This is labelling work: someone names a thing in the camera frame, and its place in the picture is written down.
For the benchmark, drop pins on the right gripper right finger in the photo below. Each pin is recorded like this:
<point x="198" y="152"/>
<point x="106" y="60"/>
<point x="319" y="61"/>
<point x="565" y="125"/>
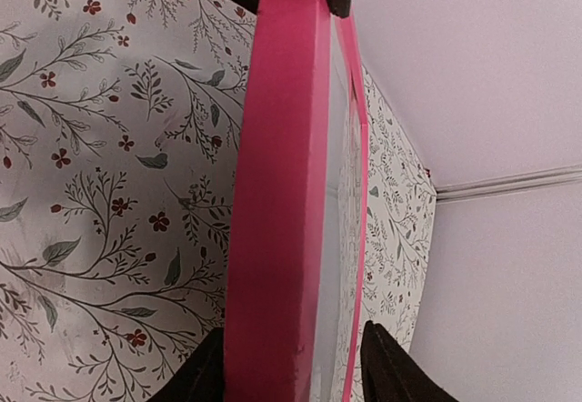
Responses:
<point x="389" y="373"/>

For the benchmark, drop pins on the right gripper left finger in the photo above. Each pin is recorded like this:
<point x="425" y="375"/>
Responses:
<point x="201" y="377"/>

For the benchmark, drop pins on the floral patterned table mat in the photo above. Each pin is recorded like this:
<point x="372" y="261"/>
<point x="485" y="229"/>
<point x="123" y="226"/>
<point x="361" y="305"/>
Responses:
<point x="120" y="129"/>

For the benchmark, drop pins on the right aluminium corner post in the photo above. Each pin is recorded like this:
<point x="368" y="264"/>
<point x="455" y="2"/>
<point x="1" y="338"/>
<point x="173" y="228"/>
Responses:
<point x="506" y="185"/>

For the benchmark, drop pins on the pink picture frame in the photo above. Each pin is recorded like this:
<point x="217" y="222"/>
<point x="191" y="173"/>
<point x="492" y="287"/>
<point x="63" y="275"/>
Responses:
<point x="297" y="245"/>

